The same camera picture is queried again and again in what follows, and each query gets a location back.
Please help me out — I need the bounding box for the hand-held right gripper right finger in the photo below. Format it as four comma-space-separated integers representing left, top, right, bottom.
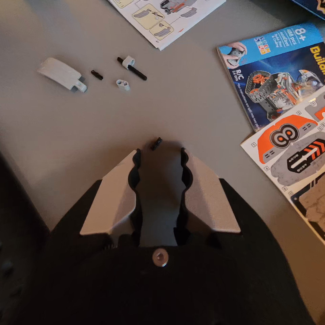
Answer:
174, 147, 241, 247

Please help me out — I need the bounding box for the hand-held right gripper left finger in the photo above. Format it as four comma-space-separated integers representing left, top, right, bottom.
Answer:
79, 148, 143, 248

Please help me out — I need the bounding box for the grey curved panel piece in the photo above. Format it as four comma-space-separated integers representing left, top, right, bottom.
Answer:
37, 57, 87, 93

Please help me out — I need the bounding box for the grey desk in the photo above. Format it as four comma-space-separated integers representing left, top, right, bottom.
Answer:
0, 0, 325, 324

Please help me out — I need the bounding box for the orange and grey sticker sheet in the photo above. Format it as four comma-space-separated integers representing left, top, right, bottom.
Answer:
240, 95, 325, 242

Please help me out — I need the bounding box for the long black axle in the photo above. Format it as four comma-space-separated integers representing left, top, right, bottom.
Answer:
117, 57, 148, 82

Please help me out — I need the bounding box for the blue instruction booklet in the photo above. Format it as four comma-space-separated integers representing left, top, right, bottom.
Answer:
216, 22, 325, 132

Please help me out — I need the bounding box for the white unfolded instruction sheet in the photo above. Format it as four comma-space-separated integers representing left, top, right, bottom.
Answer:
108, 0, 226, 51

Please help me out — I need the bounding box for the blue toy kit box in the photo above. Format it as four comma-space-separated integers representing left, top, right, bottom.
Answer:
289, 0, 325, 21

